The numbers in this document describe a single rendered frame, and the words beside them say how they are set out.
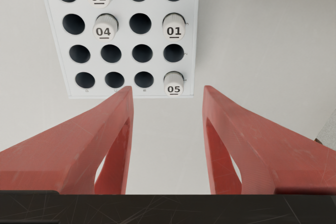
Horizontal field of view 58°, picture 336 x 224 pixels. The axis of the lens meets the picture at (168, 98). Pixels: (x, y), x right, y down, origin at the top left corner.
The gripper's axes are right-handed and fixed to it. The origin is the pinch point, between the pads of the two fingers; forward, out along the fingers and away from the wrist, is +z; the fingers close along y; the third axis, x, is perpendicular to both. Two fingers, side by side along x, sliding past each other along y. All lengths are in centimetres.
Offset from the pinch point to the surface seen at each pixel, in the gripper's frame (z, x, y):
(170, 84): 5.6, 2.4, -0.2
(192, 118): 10.6, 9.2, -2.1
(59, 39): 6.7, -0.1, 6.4
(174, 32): 5.5, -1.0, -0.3
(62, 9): 6.7, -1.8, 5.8
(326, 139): 88, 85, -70
